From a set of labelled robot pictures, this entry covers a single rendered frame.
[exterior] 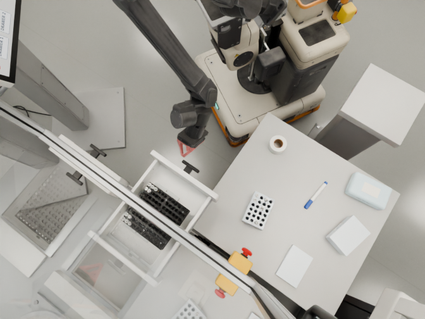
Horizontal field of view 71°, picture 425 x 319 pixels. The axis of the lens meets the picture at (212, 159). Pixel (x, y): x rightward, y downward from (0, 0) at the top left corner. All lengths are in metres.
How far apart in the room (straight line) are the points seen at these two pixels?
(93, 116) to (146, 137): 0.40
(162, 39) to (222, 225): 0.72
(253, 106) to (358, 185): 0.85
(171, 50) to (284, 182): 0.71
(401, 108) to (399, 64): 1.16
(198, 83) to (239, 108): 1.00
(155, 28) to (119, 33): 1.83
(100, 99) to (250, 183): 1.40
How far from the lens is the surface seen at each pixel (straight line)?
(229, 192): 1.20
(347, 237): 1.23
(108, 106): 2.25
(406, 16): 2.94
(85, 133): 2.22
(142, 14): 0.75
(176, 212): 1.09
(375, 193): 1.31
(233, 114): 1.82
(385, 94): 1.52
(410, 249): 2.29
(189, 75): 0.84
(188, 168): 1.07
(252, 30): 1.35
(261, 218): 1.17
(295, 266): 1.21
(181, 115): 0.86
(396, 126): 1.48
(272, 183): 1.23
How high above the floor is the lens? 1.95
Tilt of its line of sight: 75 degrees down
